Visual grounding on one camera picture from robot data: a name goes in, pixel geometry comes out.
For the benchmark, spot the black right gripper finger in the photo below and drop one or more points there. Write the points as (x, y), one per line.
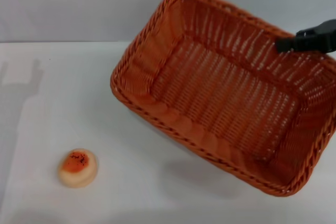
(302, 43)
(323, 27)

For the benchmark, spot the round bun with orange glaze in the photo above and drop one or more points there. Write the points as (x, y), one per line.
(77, 167)

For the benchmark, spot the orange woven plastic basket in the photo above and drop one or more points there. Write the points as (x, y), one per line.
(220, 108)

